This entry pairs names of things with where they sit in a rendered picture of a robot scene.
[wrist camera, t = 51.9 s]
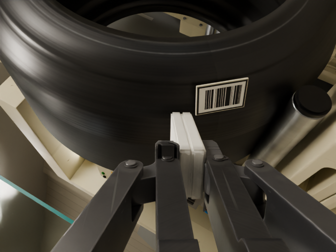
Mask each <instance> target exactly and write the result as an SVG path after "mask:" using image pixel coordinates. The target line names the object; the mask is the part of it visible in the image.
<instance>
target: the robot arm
mask: <svg viewBox="0 0 336 252"><path fill-rule="evenodd" d="M203 195H204V204H203V212H205V211H206V209H207V213H208V217H209V221H210V224H211V228H212V232H213V235H214V239H215V243H216V246H217V250H218V252H336V214H335V213H333V212H332V211H331V210H329V209H328V208H327V207H325V206H324V205H323V204H321V203H320V202H319V201H317V200H316V199H315V198H313V197H312V196H311V195H309V194H308V193H307V192H305V191H304V190H303V189H301V188H300V187H299V186H297V185H296V184H295V183H294V182H292V181H291V180H290V179H288V178H287V177H286V176H284V175H283V174H282V173H280V172H279V171H278V170H276V169H275V168H274V167H272V166H271V165H270V164H268V163H267V162H265V161H262V160H260V159H249V160H247V161H245V164H244V166H239V165H234V164H233V163H232V161H231V159H230V158H229V157H227V156H225V155H223V154H222V152H221V150H220V148H219V146H218V144H217V143H216V142H214V141H213V140H202V139H201V137H200V134H199V132H198V129H197V127H196V124H195V121H194V119H193V116H192V114H190V112H183V113H182V114H180V112H172V113H171V120H170V140H158V141H157V142H156V143H155V162H154V163H153V164H151V165H148V166H144V165H143V163H142V162H140V161H138V160H132V159H129V160H125V161H123V162H121V163H120V164H119V165H118V166H117V167H116V169H115V170H114V171H113V172H112V174H111V175H110V176H109V178H108V179H107V180H106V181H105V183H104V184H103V185H102V186H101V188H100V189H99V190H98V192H97V193H96V194H95V195H94V197H93V198H92V199H91V200H90V202H89V203H88V204H87V206H86V207H85V208H84V209H83V211H82V212H81V213H80V214H79V216H78V217H77V218H76V220H75V221H74V222H73V223H72V225H71V226H70V227H69V228H68V230H67V231H66V232H65V234H64V235H63V236H62V237H61V239H60V240H59V241H58V242H57V244H56V245H55V246H54V248H53V249H52V250H51V251H50V252H124V250H125V248H126V246H127V243H128V241H129V239H130V237H131V235H132V233H133V231H134V228H135V226H136V224H137V222H138V220H139V218H140V216H141V213H142V211H143V209H144V204H146V203H151V202H155V242H156V252H200V247H199V242H198V240H197V239H194V234H193V229H192V223H191V218H190V213H189V207H188V202H187V199H188V198H191V199H201V198H203ZM265 198H266V200H265Z"/></svg>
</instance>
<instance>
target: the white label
mask: <svg viewBox="0 0 336 252"><path fill-rule="evenodd" d="M248 81H249V78H248V77H245V78H239V79H233V80H227V81H221V82H215V83H208V84H202V85H197V86H196V99H195V115H196V116H197V115H203V114H209V113H214V112H220V111H225V110H231V109H237V108H242V107H244V106H245V99H246V93H247V87H248Z"/></svg>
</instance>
